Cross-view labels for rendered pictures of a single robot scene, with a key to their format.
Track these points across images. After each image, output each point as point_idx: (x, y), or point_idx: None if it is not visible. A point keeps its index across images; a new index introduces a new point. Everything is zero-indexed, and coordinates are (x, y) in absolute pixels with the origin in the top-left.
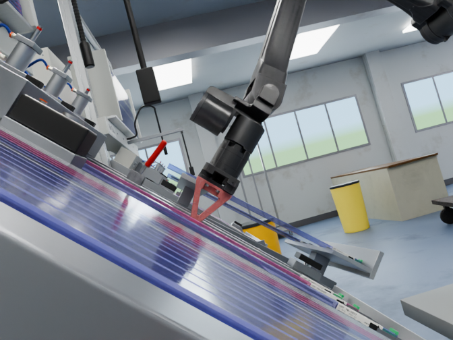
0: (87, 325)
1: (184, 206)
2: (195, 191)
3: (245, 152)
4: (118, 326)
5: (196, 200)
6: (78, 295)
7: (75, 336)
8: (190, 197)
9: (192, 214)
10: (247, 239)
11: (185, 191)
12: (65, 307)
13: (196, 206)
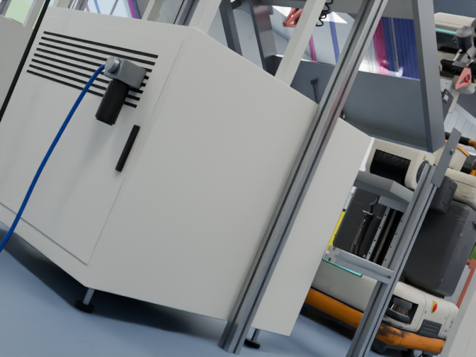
0: (434, 37)
1: (231, 7)
2: (297, 13)
3: (321, 15)
4: (435, 39)
5: (295, 17)
6: (435, 35)
7: (433, 37)
8: (237, 6)
9: (289, 21)
10: (241, 53)
11: (237, 0)
12: (434, 35)
13: (292, 19)
